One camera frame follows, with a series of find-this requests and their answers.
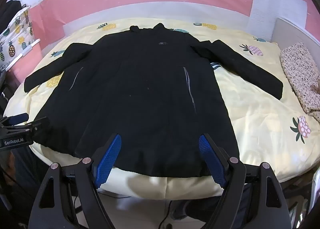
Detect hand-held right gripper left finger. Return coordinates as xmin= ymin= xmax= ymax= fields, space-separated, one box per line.
xmin=27 ymin=133 xmax=122 ymax=229

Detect dark hanging clothes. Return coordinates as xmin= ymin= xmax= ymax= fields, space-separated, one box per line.
xmin=0 ymin=0 xmax=28 ymax=34

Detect floral pillow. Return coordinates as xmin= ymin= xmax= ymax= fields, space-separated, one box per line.
xmin=279 ymin=41 xmax=320 ymax=119

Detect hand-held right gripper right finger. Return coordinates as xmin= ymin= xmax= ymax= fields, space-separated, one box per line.
xmin=198 ymin=133 xmax=292 ymax=229

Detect dark cloth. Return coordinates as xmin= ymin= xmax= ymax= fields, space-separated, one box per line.
xmin=172 ymin=184 xmax=225 ymax=229

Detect black cable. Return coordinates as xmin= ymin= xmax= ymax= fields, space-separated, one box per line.
xmin=160 ymin=200 xmax=173 ymax=229

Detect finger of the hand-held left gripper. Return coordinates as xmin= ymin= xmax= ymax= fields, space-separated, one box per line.
xmin=14 ymin=116 xmax=50 ymax=135
xmin=6 ymin=113 xmax=29 ymax=124

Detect black jacket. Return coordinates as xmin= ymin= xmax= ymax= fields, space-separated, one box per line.
xmin=24 ymin=23 xmax=284 ymax=178

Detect white headboard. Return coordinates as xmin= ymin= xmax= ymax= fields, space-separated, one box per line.
xmin=271 ymin=18 xmax=320 ymax=74

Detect yellow pineapple print bedsheet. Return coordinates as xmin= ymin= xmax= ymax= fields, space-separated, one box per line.
xmin=4 ymin=18 xmax=320 ymax=201

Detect white curtain rail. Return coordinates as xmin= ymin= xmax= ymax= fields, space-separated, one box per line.
xmin=19 ymin=39 xmax=42 ymax=57

